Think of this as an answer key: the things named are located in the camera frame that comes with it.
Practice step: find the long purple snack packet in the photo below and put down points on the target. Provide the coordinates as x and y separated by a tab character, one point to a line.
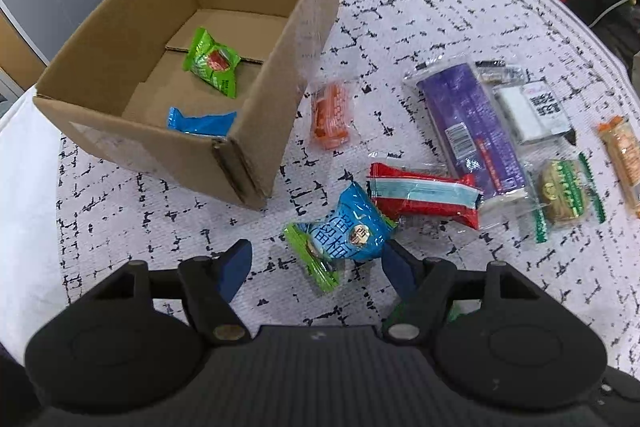
465	122

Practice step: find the patterned white blanket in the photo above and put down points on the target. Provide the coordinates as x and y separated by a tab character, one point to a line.
425	7

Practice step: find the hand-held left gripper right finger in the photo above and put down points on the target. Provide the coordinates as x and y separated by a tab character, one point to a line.
400	268

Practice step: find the green snack packet red label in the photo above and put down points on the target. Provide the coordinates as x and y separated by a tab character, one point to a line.
210	62

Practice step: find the red blue striped snack packet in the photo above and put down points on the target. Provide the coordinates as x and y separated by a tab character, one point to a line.
425	197

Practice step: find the brown cardboard box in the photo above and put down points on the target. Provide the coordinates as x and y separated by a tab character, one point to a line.
280	82

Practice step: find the blue plum candy packet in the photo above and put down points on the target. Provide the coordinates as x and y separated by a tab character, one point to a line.
350	227

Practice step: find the small black white packet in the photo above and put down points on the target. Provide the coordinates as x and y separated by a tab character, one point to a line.
500	72

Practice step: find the white black rice cake packet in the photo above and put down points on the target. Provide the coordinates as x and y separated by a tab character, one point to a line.
530	112

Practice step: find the round biscuit packet green edges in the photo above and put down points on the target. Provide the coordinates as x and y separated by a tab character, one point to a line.
560	192

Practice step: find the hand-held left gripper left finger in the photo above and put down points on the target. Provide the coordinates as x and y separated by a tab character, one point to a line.
235	268

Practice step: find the orange tan snack bar packet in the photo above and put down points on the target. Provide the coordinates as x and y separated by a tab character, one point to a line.
625	157

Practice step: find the plain white bed sheet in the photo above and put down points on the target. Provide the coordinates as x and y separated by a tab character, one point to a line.
25	207

